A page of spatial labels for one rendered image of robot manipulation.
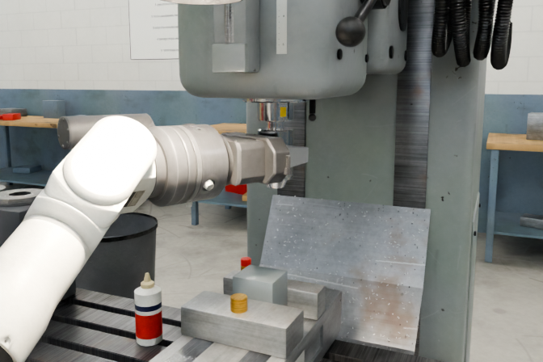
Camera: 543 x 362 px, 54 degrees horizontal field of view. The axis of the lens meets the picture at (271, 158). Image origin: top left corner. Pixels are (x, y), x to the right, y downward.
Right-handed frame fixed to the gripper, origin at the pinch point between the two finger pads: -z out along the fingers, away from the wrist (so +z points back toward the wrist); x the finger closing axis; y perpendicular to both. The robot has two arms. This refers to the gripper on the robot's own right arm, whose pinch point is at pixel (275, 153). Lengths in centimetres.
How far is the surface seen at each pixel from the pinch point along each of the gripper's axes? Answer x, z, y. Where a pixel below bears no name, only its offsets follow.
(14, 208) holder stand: 42.0, 20.5, 12.0
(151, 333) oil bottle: 17.0, 9.3, 28.4
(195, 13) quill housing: 1.9, 11.1, -17.1
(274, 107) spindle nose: -1.6, 1.8, -6.3
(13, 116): 560, -127, 30
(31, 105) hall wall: 631, -168, 22
